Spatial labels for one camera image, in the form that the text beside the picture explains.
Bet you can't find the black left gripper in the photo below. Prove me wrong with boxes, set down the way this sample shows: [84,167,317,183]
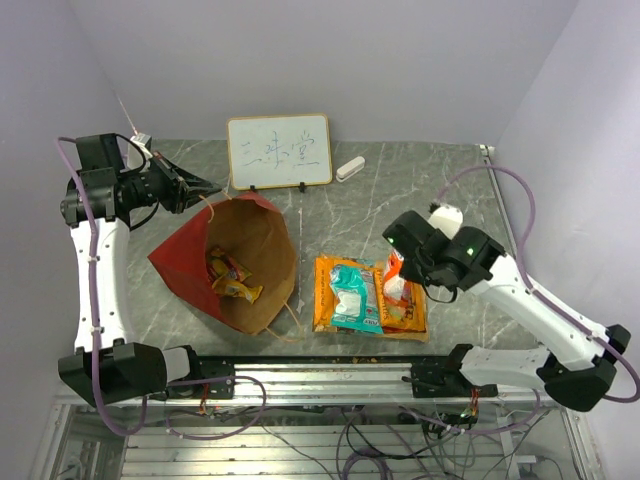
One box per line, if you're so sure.
[119,151,221,214]

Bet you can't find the red brown paper bag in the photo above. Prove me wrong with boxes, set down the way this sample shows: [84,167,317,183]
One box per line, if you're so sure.
[149,193,297,335]

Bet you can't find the gold kettle chips bag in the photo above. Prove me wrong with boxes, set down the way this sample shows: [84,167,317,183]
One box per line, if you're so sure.
[311,254,431,345]

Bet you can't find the teal white snack bag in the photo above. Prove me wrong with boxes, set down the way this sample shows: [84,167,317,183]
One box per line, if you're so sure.
[329,264,383,334]

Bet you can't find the orange snack bag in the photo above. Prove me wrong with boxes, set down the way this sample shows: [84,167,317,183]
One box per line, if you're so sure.
[312,254,429,334]

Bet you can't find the yellow red candy packet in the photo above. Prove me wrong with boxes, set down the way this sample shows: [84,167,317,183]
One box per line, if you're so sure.
[212,277,263,304]

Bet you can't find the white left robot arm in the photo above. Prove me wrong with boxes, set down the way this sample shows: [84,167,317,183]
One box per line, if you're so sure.
[58,133,221,407]

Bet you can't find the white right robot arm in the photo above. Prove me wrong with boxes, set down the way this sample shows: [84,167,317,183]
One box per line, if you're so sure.
[383,205,631,412]

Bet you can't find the colourful candy packets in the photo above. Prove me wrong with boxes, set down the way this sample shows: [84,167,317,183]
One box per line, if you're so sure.
[206,247,252,284]

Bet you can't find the white eraser marker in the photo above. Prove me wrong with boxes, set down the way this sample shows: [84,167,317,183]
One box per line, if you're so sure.
[335,156,366,183]

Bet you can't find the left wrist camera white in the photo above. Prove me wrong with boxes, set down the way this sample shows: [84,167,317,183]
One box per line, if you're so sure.
[126,133,152,170]

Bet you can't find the small whiteboard yellow frame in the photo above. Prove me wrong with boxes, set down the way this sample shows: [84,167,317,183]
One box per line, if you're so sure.
[226,113,333,191]

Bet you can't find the aluminium side rail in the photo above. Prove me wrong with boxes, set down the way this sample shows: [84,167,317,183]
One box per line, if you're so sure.
[477,143,549,346]

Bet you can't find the aluminium front rail frame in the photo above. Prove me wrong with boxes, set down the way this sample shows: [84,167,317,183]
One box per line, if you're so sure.
[32,356,605,479]

